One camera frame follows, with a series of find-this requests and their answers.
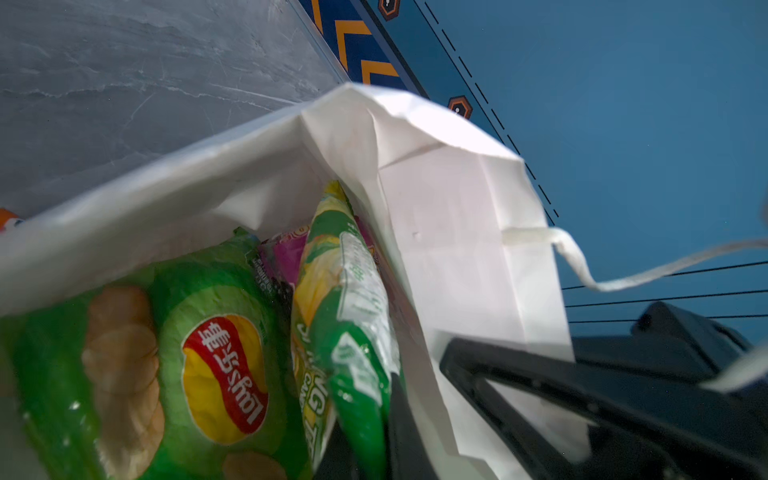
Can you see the purple grape snack bag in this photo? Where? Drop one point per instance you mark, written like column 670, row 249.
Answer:
column 283, row 262

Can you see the white floral paper bag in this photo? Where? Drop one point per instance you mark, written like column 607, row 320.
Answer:
column 458, row 235

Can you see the green Lay's chips bag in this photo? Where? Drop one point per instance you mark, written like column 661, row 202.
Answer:
column 180, row 370

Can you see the orange snack bag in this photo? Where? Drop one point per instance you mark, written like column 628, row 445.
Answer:
column 9, row 220

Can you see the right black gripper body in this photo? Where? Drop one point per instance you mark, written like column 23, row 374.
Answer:
column 648, row 398

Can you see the green twin snack pack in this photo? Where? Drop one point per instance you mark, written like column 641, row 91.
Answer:
column 342, row 341

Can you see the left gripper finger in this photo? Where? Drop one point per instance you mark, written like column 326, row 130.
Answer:
column 407, row 456

